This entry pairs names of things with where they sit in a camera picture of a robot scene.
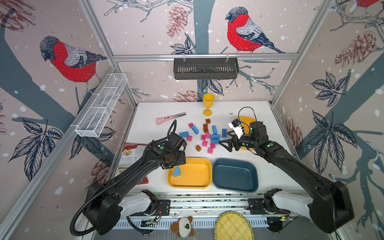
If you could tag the blue lego brick slanted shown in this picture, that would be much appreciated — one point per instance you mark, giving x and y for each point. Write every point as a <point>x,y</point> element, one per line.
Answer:
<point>176,172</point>

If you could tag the red snack bag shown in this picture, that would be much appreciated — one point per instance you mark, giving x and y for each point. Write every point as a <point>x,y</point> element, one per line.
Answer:
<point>131,153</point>

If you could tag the brown lego stack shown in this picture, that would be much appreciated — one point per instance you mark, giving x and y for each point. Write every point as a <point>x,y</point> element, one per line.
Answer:
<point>205,128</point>

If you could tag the dark teal tray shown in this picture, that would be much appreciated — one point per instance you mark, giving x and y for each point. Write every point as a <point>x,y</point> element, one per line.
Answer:
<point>234,175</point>

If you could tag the black hanging basket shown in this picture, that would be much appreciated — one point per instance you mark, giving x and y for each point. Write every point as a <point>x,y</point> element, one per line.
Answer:
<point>206,68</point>

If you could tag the woven bamboo plate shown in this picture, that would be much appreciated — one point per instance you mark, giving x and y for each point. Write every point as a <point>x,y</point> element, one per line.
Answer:
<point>233,226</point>

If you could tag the large blue lego brick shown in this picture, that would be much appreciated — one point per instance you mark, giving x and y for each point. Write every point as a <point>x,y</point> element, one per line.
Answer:
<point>214,139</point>

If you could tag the yellow tray front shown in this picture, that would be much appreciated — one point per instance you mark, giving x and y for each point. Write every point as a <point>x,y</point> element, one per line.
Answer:
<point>195,174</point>

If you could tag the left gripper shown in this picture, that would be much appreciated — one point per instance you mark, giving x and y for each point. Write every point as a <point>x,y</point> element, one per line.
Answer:
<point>182,158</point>

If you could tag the plush toy dog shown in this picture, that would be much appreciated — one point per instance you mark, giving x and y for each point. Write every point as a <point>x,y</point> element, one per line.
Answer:
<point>183,227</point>

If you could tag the yellow tray right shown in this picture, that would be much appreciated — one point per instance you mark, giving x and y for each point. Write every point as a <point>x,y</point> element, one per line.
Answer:
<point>245,124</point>

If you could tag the yellow plastic goblet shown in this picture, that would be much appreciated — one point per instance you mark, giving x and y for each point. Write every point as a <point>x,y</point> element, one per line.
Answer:
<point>208,101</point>

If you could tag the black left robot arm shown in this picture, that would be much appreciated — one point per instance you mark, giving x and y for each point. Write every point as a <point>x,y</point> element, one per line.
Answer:
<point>101,207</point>

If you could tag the blue lego brick upright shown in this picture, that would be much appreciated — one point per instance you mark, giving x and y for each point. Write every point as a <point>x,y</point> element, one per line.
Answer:
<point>215,131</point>

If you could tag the yellow tray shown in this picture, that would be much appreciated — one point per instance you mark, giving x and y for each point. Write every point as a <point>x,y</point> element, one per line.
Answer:
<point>245,124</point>
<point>195,174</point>

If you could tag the white wire mesh basket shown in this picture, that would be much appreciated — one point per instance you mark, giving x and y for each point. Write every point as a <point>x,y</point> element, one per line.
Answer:
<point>99,112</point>

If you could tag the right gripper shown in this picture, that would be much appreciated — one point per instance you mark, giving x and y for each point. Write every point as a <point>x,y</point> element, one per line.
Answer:
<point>231,141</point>

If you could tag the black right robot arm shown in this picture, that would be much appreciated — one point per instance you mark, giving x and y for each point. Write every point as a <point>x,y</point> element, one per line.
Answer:
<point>328,205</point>

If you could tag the blue lego brick long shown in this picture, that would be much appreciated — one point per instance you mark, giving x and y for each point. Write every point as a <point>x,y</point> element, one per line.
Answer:
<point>195,130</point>

